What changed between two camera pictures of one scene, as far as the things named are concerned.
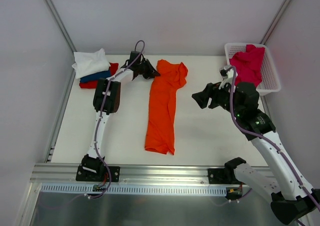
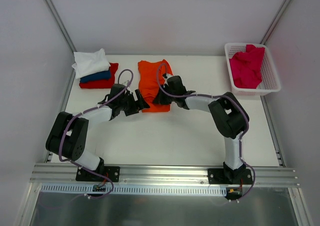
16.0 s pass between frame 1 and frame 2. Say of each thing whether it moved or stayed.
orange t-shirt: moved
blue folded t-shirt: stayed
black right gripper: moved
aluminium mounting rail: stayed
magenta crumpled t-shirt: stayed
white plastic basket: stayed
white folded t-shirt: stayed
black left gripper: moved
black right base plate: stayed
